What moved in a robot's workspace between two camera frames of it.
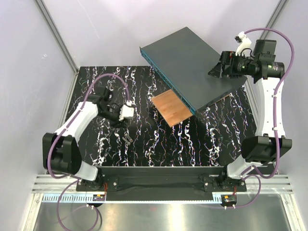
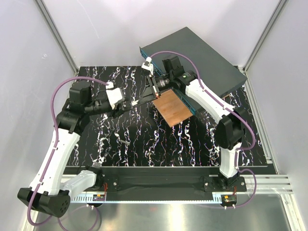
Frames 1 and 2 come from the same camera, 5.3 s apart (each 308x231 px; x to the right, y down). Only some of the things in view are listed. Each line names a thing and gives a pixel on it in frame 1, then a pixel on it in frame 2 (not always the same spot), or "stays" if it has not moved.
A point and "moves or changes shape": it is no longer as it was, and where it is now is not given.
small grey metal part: (127, 139) moves or changes shape
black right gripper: (227, 57) → (148, 94)
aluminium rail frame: (270, 185) stays
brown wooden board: (172, 108) stays
